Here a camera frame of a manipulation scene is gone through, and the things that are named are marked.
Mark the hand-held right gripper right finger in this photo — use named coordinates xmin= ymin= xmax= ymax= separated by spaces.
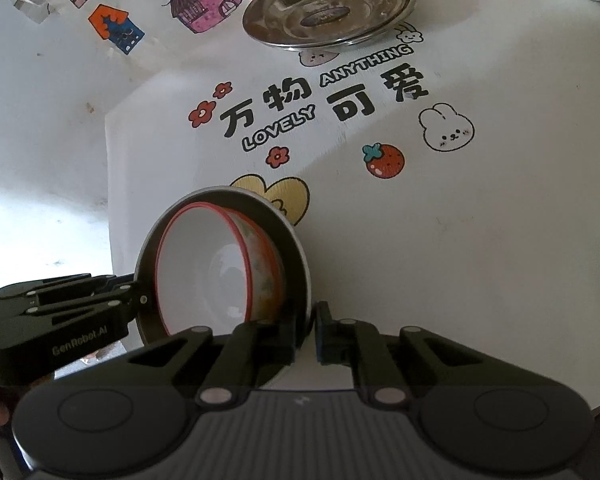
xmin=314 ymin=301 xmax=487 ymax=407

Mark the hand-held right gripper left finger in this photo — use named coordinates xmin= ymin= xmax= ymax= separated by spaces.
xmin=127 ymin=317 xmax=301 ymax=408

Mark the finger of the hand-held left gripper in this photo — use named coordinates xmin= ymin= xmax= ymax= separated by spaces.
xmin=25 ymin=282 xmax=149 ymax=322
xmin=0 ymin=273 xmax=137 ymax=302

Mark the steel bowl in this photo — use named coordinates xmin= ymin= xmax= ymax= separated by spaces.
xmin=134 ymin=186 xmax=315 ymax=391

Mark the white orange-rimmed ceramic bowl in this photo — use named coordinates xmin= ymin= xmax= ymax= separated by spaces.
xmin=155 ymin=202 xmax=287 ymax=337

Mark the small steel plate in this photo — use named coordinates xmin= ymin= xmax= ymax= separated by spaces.
xmin=242 ymin=0 xmax=412 ymax=49

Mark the white printed tablecloth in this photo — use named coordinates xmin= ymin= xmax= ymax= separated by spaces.
xmin=102 ymin=0 xmax=600 ymax=413

